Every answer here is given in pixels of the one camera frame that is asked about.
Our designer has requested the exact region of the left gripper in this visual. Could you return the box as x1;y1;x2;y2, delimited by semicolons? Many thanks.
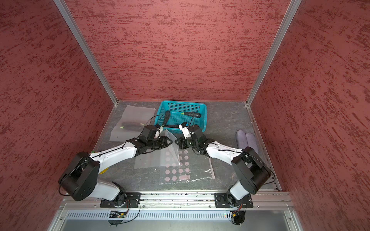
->
147;136;173;150

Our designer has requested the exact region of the clear zip-top bag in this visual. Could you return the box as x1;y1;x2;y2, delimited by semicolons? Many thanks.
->
109;105;156;142
134;130;180;169

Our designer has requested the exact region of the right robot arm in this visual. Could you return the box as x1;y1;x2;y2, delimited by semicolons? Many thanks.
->
175;135;274;208

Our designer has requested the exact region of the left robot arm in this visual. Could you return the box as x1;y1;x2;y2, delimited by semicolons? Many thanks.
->
58;136;172;207

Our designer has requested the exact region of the pink dotted zip-top bag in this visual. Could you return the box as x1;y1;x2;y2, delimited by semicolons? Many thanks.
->
160;149;191;185

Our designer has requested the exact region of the clear bag with white zipper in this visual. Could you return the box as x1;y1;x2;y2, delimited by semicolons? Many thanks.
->
186;156;215;182

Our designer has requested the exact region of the teal plastic basket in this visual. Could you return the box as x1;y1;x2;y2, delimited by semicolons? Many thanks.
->
155;101;207;134

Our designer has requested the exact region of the purple roller left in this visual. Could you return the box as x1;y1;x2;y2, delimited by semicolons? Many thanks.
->
236;130;248;149

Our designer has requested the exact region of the purple roller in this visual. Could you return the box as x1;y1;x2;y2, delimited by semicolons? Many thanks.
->
236;130;248;149
246;133;259;154

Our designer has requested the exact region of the purple roller right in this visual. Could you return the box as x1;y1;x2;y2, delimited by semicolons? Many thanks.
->
246;133;259;154

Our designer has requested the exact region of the left circuit board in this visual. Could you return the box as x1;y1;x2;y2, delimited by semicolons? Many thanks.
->
108;210;128;219

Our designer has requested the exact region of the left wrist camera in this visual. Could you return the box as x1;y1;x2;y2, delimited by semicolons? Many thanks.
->
141;125;163;141

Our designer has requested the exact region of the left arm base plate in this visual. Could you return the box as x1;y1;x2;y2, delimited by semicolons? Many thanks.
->
100;193;141;209

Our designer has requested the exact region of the aluminium front rail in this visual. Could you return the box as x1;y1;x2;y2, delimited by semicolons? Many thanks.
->
49;191;303;231

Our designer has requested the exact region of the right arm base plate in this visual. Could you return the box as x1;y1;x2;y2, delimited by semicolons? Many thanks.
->
214;193;253;208

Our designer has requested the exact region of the left corner aluminium post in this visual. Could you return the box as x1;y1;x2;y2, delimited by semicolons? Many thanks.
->
54;0;119;106

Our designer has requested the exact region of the corner aluminium post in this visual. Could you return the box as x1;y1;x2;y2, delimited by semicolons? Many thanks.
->
54;0;119;106
246;0;302;107

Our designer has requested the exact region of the right corner aluminium post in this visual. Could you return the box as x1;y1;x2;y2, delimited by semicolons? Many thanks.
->
246;0;302;107

